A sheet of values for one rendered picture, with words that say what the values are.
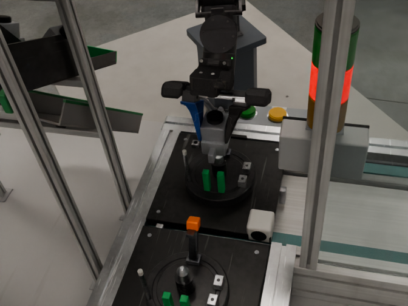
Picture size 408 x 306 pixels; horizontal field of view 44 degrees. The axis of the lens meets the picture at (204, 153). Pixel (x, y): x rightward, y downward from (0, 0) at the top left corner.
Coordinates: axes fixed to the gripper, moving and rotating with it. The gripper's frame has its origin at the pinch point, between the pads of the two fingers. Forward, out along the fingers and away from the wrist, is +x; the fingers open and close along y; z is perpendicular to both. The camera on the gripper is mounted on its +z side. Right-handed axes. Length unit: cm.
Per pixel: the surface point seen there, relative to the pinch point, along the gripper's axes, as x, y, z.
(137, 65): -6, -37, -57
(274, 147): 6.9, 9.2, -18.5
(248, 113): 1.3, 2.0, -26.2
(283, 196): 14.8, 12.6, -10.3
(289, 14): -35, -11, -249
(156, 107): 4.0, -25.4, -42.1
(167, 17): -29, -89, -240
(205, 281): 24.8, 2.8, 10.9
